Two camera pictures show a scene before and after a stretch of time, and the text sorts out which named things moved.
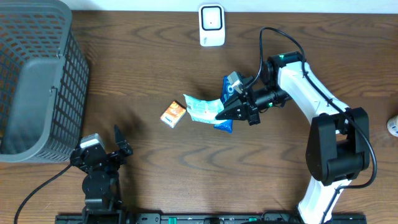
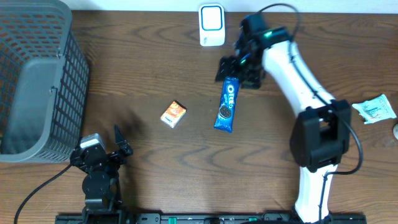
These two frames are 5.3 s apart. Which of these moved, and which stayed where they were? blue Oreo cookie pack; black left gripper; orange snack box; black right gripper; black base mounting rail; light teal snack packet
Moved: light teal snack packet; black right gripper
Stayed: black base mounting rail; black left gripper; blue Oreo cookie pack; orange snack box
